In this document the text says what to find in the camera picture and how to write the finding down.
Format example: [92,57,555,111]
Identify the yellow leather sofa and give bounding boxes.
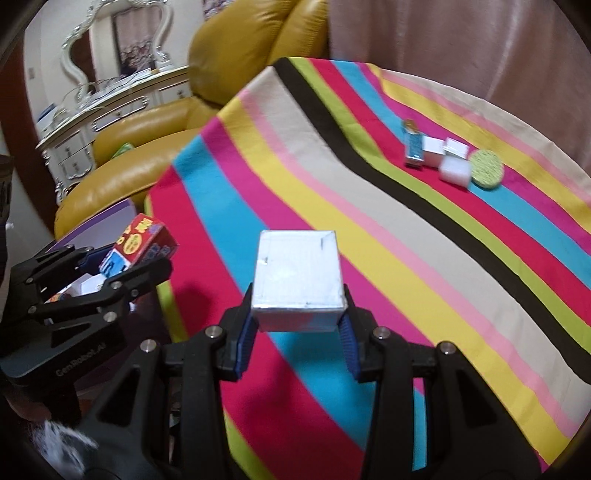
[54,0,331,241]

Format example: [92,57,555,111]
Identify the white rectangular box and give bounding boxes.
[250,229,348,333]

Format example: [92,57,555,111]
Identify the purple storage box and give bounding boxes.
[46,198,178,402]

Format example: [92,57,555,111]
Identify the blue small box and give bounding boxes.
[405,130,426,168]

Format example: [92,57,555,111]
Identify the green round sponge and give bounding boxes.
[468,148,505,191]

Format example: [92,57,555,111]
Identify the red small box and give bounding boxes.
[99,213,179,280]

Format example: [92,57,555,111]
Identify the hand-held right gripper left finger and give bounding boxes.
[76,284,259,480]

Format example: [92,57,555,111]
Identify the white box with pink edge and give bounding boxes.
[442,137,469,160]

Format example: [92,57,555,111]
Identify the pink curtain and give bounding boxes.
[328,0,591,185]

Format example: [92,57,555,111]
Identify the white ornate cabinet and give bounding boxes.
[36,65,195,204]

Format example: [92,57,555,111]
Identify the small white boxes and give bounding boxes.
[438,157,472,189]

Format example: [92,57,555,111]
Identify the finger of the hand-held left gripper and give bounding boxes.
[28,255,174,326]
[10,244,110,303]

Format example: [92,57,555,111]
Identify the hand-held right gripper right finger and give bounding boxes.
[338,286,542,480]

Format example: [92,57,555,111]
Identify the striped colourful tablecloth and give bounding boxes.
[145,58,591,480]

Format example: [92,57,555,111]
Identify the small white box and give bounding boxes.
[422,137,445,168]

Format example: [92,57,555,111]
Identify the white ornate mirror frame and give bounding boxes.
[62,0,174,112]

